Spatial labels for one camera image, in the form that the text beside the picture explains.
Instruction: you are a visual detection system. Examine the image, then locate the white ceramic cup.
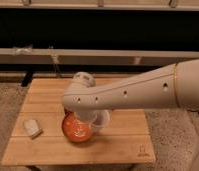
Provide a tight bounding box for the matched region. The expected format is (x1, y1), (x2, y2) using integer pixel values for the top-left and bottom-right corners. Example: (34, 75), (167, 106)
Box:
(90, 110), (110, 132)

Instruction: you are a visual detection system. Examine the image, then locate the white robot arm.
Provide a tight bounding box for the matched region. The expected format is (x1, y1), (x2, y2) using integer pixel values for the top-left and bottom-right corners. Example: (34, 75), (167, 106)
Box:
(62, 59), (199, 171)

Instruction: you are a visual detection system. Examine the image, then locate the orange ceramic bowl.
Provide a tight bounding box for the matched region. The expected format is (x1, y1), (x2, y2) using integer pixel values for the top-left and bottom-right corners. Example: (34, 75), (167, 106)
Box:
(62, 113), (94, 143)

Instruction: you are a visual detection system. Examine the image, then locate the wooden table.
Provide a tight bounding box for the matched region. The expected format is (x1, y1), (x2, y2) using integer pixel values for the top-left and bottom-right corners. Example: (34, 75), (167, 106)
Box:
(1, 78), (155, 166)

